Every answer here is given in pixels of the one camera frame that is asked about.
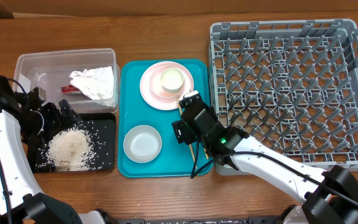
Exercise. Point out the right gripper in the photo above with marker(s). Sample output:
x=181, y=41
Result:
x=183, y=132

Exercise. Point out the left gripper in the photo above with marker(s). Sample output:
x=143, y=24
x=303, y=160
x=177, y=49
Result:
x=56, y=121

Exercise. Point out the wooden chopstick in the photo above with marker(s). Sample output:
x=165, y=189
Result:
x=206, y=154
x=180, y=110

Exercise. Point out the red snack wrapper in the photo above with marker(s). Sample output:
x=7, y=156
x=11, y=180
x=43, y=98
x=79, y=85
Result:
x=70, y=89

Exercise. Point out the white rice pile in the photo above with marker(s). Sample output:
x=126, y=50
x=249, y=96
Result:
x=70, y=149

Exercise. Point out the white napkin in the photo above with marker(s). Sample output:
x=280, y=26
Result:
x=96, y=84

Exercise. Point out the grey bowl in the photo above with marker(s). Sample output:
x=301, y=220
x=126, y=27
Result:
x=142, y=144

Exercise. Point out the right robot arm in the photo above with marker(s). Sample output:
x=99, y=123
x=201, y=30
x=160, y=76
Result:
x=324, y=196

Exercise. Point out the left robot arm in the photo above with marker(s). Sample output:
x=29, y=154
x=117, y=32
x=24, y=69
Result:
x=21, y=198

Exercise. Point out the grey dishwasher rack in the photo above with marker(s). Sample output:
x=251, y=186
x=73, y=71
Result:
x=293, y=85

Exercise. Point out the black plastic tray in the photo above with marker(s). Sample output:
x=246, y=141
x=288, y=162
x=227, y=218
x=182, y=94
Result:
x=104, y=137

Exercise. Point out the clear plastic bin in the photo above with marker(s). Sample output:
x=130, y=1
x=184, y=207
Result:
x=49, y=71

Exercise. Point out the white cup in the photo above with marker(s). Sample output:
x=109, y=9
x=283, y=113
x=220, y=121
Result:
x=172, y=80

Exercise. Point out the pink plate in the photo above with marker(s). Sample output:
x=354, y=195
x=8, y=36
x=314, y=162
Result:
x=155, y=94

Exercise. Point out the teal serving tray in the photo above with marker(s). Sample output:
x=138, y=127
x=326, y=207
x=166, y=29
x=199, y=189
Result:
x=174, y=159

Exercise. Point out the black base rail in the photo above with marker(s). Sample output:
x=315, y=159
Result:
x=270, y=219

